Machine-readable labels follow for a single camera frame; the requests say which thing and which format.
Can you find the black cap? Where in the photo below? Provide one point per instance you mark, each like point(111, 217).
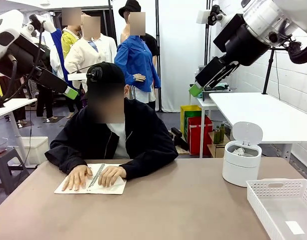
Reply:
point(111, 73)

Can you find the large white table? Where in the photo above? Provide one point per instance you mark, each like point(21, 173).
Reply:
point(263, 115)

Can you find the head-mounted camera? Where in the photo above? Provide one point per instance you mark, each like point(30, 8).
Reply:
point(93, 73)

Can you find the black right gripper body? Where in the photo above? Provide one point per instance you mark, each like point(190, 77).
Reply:
point(241, 42)

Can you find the red bag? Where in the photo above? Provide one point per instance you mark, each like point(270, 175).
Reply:
point(199, 135)

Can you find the black tray with teal cloth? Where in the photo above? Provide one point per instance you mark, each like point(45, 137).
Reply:
point(218, 91)

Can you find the person's left forearm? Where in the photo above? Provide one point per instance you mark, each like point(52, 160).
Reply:
point(151, 162)

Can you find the grey stool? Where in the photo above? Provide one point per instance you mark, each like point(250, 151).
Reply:
point(6, 162)

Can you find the wooden shelf box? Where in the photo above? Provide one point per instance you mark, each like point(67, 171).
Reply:
point(218, 150)

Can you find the black backdrop stand pole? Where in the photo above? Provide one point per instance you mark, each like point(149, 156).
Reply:
point(157, 25)

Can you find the mannequin in black trousers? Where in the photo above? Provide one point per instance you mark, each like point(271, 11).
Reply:
point(44, 102)

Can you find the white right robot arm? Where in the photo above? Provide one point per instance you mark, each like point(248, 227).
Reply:
point(263, 15)

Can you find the white storage crate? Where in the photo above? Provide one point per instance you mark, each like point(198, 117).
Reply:
point(36, 150)

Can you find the person's black jacket torso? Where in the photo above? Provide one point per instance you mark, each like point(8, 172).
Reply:
point(143, 130)

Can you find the person's left hand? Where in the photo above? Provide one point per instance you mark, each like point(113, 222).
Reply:
point(112, 175)

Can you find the white perforated plastic basket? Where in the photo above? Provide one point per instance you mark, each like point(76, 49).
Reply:
point(273, 197)

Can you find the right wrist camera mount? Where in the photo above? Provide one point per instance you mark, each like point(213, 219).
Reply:
point(217, 15)

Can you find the yellow green bag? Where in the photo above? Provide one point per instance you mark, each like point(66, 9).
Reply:
point(191, 111)

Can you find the white lidded trash bin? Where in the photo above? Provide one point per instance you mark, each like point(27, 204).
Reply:
point(239, 167)

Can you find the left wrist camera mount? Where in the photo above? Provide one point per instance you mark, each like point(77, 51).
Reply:
point(37, 22)

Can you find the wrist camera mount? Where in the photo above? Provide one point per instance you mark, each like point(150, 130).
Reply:
point(37, 22)
point(217, 15)

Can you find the person's right forearm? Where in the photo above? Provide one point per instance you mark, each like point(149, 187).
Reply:
point(66, 156)

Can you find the mannequin in white jacket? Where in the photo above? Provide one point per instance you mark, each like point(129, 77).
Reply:
point(83, 55)

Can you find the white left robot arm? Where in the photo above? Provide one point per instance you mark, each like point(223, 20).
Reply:
point(8, 22)

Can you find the white spiral notebook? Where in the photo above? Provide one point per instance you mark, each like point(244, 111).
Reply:
point(113, 188)

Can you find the white desk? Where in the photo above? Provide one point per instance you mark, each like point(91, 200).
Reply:
point(11, 106)

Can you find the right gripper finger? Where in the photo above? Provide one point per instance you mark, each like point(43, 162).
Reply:
point(208, 72)
point(226, 72)

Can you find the mannequin in blue shirt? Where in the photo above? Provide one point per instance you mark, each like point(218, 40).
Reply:
point(136, 57)

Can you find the black light stand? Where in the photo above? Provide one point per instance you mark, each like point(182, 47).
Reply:
point(268, 72)

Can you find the crumpled paper inside bin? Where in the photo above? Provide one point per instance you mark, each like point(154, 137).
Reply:
point(239, 151)

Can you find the small white side table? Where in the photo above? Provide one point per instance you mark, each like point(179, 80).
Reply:
point(202, 105)

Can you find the person's right hand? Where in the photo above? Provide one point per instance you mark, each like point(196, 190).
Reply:
point(77, 177)

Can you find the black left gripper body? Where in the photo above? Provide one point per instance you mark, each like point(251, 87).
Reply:
point(26, 55)

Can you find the black bucket hat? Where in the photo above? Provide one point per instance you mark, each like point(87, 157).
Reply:
point(129, 7)

